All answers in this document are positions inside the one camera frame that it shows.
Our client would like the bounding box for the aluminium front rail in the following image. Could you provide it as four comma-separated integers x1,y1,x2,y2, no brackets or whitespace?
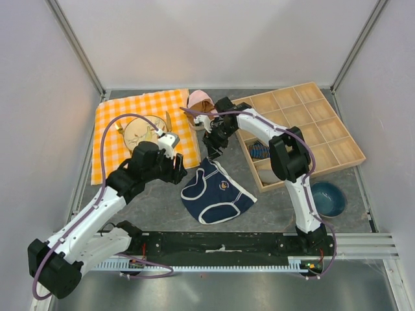
48,231,401,260

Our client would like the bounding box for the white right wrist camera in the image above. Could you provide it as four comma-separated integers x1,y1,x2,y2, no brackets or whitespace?
194,115,211,133

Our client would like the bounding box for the aluminium frame post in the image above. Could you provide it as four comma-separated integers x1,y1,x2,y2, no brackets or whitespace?
45,0,106,99
330,0,389,96

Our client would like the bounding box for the gold fork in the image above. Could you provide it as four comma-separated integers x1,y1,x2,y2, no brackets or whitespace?
115,122,125,135

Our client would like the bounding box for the navy striped rolled underwear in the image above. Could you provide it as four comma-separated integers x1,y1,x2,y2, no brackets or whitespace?
247,141,270,159

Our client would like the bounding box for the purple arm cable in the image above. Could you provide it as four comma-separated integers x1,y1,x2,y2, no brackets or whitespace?
180,106,338,281
32,113,174,301

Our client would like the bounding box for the white cable duct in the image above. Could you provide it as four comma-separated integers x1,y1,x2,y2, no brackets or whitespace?
91,257,323,273

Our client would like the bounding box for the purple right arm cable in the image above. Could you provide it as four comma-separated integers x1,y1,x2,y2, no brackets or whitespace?
180,106,338,281

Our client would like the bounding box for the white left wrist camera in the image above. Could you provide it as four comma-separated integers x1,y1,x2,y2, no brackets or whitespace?
156,129,180,159

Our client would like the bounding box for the yellow checkered cloth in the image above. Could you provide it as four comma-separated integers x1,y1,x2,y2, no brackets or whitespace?
90,89,201,185

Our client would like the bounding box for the gold knife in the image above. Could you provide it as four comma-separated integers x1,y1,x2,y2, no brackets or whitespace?
165,111,172,132

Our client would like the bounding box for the navy blue white-trimmed underwear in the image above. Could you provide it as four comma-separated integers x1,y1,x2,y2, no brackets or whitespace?
181,158,257,225

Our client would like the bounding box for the cream underwear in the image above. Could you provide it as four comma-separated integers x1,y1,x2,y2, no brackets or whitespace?
190,119,204,131

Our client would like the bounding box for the grey rolled underwear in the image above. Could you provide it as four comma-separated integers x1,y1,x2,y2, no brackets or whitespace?
257,170,281,184

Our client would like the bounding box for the blue ceramic bowl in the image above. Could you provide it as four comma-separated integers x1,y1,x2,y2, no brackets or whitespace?
311,181,347,218

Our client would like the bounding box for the brown underwear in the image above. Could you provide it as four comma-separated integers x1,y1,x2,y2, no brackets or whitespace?
184,100,215,126

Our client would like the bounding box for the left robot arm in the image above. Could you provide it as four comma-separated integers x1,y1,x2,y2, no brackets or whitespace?
28,133,187,300

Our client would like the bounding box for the wooden compartment tray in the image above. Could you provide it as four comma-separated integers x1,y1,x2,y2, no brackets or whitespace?
225,82,366,196

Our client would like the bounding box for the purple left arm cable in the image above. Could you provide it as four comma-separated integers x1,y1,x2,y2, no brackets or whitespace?
32,113,174,301

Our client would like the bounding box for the aluminium frame post left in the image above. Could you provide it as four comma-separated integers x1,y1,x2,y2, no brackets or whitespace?
45,0,106,99

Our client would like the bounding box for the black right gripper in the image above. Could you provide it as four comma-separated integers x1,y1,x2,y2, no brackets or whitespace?
201,122,236,163

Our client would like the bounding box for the bird-painted ceramic plate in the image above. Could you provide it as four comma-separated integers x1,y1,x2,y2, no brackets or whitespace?
123,115,167,152

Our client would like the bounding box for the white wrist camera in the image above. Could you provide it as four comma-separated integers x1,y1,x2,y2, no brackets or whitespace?
156,129,180,159
194,115,211,133

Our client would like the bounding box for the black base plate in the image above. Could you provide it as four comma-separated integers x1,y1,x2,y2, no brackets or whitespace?
124,231,334,266

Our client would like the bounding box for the pink underwear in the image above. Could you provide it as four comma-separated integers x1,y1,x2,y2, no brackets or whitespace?
187,90,217,113

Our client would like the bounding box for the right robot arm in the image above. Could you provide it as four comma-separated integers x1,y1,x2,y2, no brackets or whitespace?
194,97,327,255

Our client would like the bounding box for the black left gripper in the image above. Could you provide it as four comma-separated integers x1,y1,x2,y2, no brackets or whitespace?
143,146,187,185

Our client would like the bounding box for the aluminium frame post right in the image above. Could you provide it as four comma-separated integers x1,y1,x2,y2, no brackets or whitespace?
330,0,389,96

